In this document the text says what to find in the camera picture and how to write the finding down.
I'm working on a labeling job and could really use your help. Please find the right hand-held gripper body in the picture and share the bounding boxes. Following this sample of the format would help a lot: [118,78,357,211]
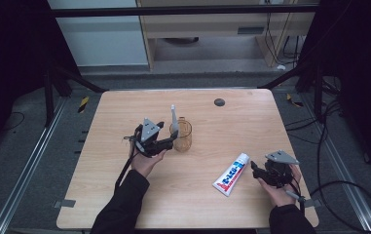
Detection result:
[262,149,301,189]

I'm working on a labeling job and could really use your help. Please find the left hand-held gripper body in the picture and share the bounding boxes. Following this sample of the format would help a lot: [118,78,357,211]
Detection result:
[133,117,174,159]

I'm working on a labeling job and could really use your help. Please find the clear amber plastic cup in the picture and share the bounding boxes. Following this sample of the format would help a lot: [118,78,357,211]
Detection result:
[168,116,194,153]

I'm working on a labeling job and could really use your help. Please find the white electric toothbrush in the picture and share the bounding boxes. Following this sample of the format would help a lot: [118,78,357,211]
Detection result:
[169,103,180,135]

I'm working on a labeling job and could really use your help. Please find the person's left hand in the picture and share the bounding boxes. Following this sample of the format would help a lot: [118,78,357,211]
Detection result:
[129,142,168,178]

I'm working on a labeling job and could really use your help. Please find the person's right hand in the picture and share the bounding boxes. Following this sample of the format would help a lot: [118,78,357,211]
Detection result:
[256,164,303,209]

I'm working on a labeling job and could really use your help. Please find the white toothpaste tube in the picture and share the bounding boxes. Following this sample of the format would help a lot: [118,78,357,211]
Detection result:
[211,152,251,198]

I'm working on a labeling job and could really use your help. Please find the grey tape strip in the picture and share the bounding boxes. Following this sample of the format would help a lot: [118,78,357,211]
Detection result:
[303,198,323,209]
[54,199,77,209]

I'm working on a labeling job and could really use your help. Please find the yellow black striped tape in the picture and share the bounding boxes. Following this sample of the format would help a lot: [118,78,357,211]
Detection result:
[285,93,304,108]
[77,96,91,114]

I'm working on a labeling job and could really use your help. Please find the black metal stand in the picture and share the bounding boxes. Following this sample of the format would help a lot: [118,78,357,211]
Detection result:
[257,59,325,122]
[42,63,110,129]

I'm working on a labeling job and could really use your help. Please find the light wooden desk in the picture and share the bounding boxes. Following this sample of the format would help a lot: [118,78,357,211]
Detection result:
[135,0,320,71]

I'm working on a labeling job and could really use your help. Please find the white cabinet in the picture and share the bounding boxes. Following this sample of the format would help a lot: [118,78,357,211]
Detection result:
[47,0,150,68]

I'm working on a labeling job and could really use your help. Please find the dark curtain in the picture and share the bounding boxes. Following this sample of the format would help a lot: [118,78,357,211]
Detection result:
[0,0,81,164]
[298,0,371,181]

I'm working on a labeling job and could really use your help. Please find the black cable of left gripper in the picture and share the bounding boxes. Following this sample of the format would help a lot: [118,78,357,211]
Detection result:
[114,135,140,192]

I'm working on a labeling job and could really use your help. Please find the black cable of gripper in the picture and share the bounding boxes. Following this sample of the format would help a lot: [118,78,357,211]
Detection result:
[114,135,140,192]
[286,123,371,234]

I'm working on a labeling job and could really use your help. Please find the black floor cables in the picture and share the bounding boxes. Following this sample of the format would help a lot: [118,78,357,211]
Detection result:
[284,76,343,146]

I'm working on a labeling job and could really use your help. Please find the aluminium floor rail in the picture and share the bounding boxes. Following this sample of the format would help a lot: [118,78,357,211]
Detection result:
[299,93,371,234]
[0,97,68,234]

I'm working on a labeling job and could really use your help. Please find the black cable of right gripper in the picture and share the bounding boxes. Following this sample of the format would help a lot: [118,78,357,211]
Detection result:
[286,123,371,234]

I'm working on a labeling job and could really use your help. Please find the black horizontal frame bar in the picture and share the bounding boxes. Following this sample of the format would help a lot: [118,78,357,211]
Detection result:
[51,4,320,18]

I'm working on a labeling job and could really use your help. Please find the black cables under desk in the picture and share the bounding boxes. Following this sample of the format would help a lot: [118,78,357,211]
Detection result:
[262,3,303,66]

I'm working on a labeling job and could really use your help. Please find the thin black floor cable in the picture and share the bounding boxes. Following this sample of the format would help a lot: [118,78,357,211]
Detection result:
[3,111,25,133]

